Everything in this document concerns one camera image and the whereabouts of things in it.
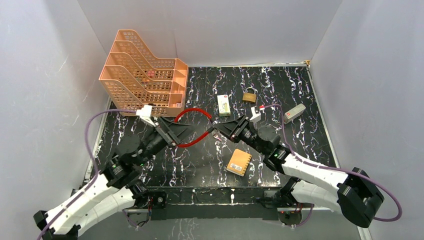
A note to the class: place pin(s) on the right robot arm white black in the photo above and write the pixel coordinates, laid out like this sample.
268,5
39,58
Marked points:
351,193

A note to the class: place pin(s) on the white green small box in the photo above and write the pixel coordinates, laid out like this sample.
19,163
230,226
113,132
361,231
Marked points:
223,105

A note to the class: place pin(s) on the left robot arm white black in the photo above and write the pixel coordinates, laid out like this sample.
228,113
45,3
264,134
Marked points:
114,188

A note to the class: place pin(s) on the brass padlock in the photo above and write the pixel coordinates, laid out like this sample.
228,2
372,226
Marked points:
250,95

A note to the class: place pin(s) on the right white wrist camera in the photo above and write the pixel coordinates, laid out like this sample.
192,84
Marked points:
256,112

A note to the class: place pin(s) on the orange spiral notebook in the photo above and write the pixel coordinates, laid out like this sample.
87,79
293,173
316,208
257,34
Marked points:
239,162

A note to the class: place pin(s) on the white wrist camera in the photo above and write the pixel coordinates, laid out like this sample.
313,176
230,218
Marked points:
145,114
256,112

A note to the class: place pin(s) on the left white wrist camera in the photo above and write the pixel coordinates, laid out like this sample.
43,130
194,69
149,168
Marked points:
145,114

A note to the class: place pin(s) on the orange plastic file rack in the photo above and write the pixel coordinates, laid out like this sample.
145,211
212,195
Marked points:
134,77

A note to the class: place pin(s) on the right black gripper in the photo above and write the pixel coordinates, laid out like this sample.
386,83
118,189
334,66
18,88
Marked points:
233,129

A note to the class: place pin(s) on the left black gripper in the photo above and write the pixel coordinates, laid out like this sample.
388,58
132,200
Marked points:
166,133

